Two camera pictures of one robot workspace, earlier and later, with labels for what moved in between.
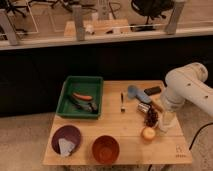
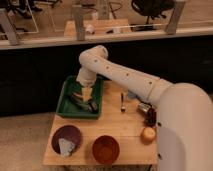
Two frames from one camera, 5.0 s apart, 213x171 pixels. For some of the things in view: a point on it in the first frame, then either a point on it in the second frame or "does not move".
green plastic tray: (91, 86) does not move
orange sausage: (85, 97) does not move
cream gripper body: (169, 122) -> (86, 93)
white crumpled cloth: (66, 147) does not move
